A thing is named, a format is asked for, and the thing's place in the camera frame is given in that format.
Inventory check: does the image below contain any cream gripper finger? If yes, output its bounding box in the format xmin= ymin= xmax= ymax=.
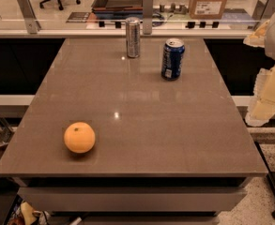
xmin=243 ymin=21 xmax=269 ymax=48
xmin=245 ymin=66 xmax=275 ymax=127

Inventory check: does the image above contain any blue pepsi can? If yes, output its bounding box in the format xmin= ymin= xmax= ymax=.
xmin=161 ymin=37 xmax=185 ymax=81

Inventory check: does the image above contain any silver energy drink can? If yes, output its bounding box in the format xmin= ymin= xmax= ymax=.
xmin=125 ymin=17 xmax=140 ymax=58

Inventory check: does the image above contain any cardboard box with label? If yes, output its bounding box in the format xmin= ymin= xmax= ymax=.
xmin=189 ymin=0 xmax=227 ymax=19

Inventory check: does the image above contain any orange fruit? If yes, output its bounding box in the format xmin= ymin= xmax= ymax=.
xmin=64 ymin=122 xmax=96 ymax=154

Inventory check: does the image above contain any right metal railing post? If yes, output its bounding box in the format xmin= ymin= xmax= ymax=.
xmin=252 ymin=0 xmax=275 ymax=28

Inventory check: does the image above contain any metal railing post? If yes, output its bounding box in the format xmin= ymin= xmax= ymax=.
xmin=17 ymin=0 xmax=40 ymax=34
xmin=252 ymin=0 xmax=275 ymax=28
xmin=143 ymin=0 xmax=153 ymax=35

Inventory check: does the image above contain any middle metal railing post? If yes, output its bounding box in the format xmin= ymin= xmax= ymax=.
xmin=143 ymin=0 xmax=153 ymax=35

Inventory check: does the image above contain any left metal railing post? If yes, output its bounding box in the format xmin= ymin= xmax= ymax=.
xmin=17 ymin=0 xmax=40 ymax=34

